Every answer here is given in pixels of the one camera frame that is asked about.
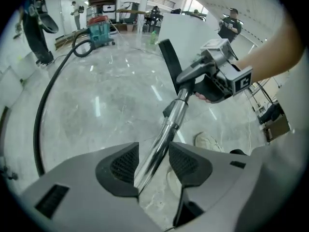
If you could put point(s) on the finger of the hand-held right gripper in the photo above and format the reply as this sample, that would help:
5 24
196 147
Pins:
193 71

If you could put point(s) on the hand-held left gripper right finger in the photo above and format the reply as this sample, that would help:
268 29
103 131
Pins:
227 178

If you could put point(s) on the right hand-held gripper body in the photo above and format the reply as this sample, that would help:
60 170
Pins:
224 76

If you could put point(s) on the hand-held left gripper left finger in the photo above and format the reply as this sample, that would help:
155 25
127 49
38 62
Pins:
79 178

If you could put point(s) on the silver metal vacuum tube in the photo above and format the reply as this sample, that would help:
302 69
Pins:
173 115

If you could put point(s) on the person's right forearm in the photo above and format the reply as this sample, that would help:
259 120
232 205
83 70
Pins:
270 57

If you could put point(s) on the red and green vacuum cleaner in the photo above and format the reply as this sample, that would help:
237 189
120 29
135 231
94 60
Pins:
100 33

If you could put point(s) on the person's right hand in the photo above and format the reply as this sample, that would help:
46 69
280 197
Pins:
202 97

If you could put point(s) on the white shoe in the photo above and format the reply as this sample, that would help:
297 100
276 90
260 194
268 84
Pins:
207 141

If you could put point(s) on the white bathtub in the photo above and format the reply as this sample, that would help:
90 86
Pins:
183 30

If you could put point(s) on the green plastic bottle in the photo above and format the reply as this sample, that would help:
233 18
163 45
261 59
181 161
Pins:
152 39

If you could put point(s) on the brown cardboard box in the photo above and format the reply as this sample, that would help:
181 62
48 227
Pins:
277 129

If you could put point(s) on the small waste bin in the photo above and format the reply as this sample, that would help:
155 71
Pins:
130 28

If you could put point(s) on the white appliance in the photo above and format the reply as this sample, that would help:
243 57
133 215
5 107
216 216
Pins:
108 11

